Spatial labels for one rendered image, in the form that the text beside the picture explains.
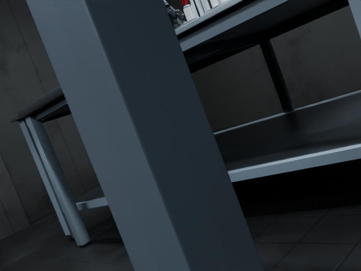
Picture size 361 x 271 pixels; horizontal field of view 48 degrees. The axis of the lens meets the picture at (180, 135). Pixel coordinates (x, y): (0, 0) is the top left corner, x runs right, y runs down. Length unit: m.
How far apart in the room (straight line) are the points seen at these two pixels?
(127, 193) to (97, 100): 0.05
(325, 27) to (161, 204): 4.50
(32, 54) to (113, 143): 4.39
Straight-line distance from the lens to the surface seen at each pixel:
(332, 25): 4.64
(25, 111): 2.33
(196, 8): 2.16
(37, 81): 4.51
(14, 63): 4.48
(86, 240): 2.42
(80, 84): 0.22
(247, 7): 1.51
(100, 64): 0.20
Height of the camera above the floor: 0.57
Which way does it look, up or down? 5 degrees down
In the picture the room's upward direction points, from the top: 21 degrees counter-clockwise
